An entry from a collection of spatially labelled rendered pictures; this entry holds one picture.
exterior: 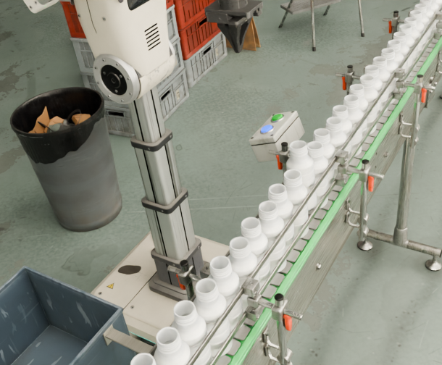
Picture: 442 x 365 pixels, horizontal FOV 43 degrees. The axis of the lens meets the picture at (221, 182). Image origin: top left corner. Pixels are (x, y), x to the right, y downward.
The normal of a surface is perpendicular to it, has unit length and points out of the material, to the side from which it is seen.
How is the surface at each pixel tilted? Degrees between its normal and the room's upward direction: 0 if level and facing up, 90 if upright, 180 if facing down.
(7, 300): 90
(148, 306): 0
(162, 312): 0
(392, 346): 0
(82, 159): 93
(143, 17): 90
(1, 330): 90
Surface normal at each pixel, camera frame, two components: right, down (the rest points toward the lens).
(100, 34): -0.48, 0.70
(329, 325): -0.11, -0.80
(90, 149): 0.75, 0.38
